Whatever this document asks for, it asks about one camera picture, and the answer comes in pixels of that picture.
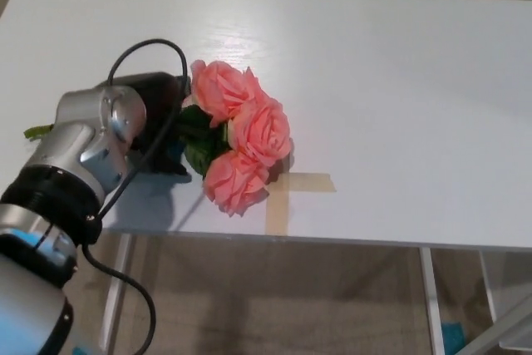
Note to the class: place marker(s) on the teal floor object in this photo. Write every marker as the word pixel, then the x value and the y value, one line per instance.
pixel 453 338

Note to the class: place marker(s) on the pink artificial rose bouquet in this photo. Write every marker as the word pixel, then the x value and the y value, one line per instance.
pixel 257 130

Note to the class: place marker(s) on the beige horizontal tape strip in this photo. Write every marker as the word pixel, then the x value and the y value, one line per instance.
pixel 313 182

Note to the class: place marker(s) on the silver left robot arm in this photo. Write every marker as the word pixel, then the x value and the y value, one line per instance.
pixel 70 143

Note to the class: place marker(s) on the grey metal bar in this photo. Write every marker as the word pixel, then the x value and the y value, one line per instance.
pixel 517 326

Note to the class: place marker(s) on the white table leg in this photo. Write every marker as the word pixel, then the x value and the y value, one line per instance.
pixel 114 305
pixel 487 288
pixel 430 301

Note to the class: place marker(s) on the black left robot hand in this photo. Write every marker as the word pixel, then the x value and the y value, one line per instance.
pixel 160 93

